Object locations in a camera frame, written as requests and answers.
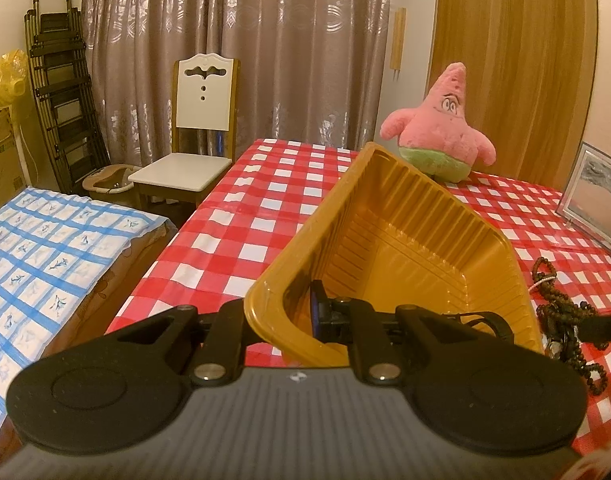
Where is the cardboard box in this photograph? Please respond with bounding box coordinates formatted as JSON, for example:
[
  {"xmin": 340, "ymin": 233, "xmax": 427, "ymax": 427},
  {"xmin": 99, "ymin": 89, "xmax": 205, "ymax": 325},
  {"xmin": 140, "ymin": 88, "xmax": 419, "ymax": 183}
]
[{"xmin": 0, "ymin": 105, "xmax": 29, "ymax": 214}]

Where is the blue checkered bed cover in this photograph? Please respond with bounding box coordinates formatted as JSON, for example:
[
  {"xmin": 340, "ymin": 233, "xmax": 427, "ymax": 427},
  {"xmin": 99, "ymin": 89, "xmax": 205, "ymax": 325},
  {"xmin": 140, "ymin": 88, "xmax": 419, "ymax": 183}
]
[{"xmin": 0, "ymin": 186, "xmax": 174, "ymax": 441}]

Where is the yellow plastic tray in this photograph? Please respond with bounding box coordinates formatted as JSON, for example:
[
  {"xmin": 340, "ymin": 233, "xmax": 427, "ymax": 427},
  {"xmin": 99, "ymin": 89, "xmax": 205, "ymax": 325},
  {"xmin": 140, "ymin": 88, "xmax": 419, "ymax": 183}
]
[{"xmin": 244, "ymin": 142, "xmax": 544, "ymax": 367}]

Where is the red checkered tablecloth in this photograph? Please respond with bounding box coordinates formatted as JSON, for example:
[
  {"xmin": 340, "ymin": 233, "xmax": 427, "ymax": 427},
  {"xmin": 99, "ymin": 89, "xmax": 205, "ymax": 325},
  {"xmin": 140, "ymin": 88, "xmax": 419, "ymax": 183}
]
[{"xmin": 103, "ymin": 137, "xmax": 611, "ymax": 461}]

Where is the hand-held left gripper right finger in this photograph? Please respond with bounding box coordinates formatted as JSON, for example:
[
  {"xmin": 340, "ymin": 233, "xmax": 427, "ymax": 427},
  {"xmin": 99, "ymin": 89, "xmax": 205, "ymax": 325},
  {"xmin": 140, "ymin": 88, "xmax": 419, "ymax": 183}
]
[{"xmin": 310, "ymin": 280, "xmax": 517, "ymax": 386}]

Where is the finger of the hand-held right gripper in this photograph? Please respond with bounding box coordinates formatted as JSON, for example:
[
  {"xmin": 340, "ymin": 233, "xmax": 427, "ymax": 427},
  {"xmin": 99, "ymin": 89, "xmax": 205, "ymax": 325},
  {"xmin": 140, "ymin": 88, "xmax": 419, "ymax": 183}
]
[{"xmin": 575, "ymin": 310, "xmax": 611, "ymax": 347}]

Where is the dark bead necklace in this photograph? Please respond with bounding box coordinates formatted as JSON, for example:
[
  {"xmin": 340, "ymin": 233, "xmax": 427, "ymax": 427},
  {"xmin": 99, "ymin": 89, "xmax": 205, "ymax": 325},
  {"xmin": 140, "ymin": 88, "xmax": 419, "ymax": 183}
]
[{"xmin": 535, "ymin": 285, "xmax": 609, "ymax": 397}]

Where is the white wooden chair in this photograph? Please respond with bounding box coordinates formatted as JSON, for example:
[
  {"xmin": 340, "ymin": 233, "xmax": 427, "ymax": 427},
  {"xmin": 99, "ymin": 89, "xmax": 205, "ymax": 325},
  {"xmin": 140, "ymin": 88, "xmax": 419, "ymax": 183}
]
[{"xmin": 128, "ymin": 52, "xmax": 241, "ymax": 211}]

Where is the brown patterned curtain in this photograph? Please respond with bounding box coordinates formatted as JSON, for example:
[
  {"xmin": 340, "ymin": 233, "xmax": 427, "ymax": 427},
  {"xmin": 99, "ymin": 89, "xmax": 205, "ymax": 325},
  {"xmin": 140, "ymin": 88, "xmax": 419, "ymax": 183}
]
[{"xmin": 80, "ymin": 0, "xmax": 393, "ymax": 168}]

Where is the brown bead bracelet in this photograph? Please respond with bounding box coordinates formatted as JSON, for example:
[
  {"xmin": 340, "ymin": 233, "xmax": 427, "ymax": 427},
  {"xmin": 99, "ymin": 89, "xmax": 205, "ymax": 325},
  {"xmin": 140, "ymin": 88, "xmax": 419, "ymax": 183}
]
[{"xmin": 531, "ymin": 256, "xmax": 559, "ymax": 295}]

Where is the wooden door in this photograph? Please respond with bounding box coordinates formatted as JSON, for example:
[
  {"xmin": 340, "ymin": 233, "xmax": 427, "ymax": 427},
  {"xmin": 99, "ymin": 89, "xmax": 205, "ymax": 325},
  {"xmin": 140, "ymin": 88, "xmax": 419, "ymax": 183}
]
[{"xmin": 425, "ymin": 0, "xmax": 599, "ymax": 193}]

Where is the brown plastic basin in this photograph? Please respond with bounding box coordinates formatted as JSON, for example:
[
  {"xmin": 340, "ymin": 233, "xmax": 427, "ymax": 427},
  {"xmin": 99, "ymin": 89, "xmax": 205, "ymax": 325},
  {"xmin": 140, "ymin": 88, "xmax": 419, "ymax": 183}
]
[{"xmin": 82, "ymin": 164, "xmax": 142, "ymax": 206}]

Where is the wooden wall stick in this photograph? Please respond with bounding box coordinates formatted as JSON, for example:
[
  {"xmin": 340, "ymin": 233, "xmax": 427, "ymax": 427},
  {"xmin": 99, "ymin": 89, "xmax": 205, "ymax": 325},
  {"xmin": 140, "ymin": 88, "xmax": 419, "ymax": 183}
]
[{"xmin": 390, "ymin": 7, "xmax": 407, "ymax": 81}]

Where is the stack of dark folding chairs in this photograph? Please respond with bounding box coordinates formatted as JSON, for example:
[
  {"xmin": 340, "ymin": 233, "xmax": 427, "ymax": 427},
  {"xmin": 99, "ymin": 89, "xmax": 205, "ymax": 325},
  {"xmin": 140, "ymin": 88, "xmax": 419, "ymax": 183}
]
[{"xmin": 24, "ymin": 0, "xmax": 111, "ymax": 193}]

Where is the pink starfish plush toy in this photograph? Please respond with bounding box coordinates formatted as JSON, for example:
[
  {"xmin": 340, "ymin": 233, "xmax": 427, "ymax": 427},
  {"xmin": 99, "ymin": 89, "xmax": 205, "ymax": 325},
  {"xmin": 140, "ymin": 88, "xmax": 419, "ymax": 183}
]
[{"xmin": 379, "ymin": 62, "xmax": 497, "ymax": 183}]

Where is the yellow plastic bag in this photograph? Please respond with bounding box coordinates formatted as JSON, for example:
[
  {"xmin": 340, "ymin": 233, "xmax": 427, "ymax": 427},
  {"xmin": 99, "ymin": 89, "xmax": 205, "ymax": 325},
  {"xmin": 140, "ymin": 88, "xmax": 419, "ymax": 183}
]
[{"xmin": 0, "ymin": 50, "xmax": 29, "ymax": 114}]

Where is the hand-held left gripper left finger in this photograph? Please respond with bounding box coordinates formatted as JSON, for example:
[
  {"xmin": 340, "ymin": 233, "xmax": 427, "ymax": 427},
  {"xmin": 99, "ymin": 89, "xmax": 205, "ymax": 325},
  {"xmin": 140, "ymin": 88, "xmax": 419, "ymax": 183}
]
[{"xmin": 106, "ymin": 302, "xmax": 260, "ymax": 387}]

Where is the clear sand art frame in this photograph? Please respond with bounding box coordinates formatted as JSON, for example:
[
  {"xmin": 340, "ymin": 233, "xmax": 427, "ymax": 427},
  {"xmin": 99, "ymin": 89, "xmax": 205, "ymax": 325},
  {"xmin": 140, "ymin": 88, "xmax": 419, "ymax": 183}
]
[{"xmin": 557, "ymin": 142, "xmax": 611, "ymax": 256}]

